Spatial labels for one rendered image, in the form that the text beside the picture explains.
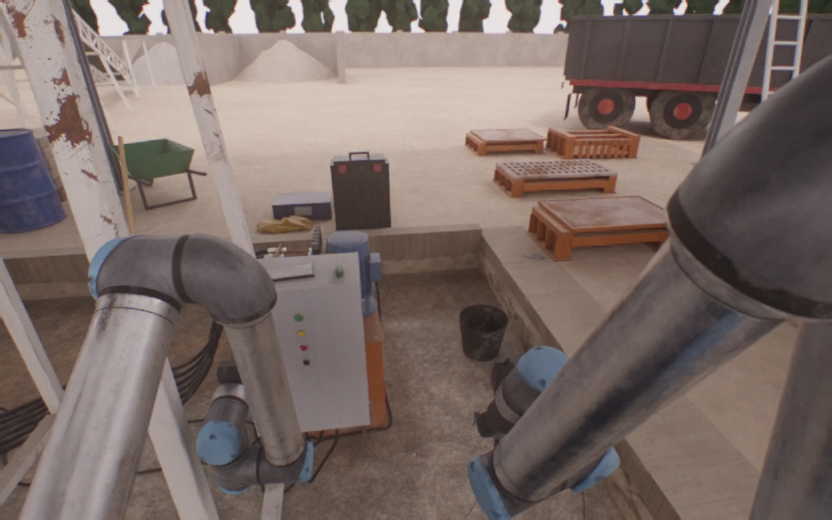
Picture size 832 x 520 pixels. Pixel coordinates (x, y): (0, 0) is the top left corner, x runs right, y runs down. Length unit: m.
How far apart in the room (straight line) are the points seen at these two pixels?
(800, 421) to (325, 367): 1.23
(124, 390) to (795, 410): 0.74
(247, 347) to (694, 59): 8.84
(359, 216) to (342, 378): 2.53
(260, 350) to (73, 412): 0.28
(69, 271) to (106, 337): 3.77
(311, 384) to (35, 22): 1.13
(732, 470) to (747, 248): 2.05
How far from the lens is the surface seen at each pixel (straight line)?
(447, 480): 2.30
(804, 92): 0.30
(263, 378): 0.87
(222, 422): 1.07
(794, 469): 0.50
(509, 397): 0.80
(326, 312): 1.32
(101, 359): 0.71
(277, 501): 2.03
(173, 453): 1.21
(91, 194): 0.99
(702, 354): 0.34
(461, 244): 3.86
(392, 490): 2.27
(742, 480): 2.28
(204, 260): 0.72
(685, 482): 2.15
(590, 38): 9.12
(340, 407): 1.58
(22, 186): 5.32
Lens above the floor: 1.89
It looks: 27 degrees down
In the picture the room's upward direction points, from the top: straight up
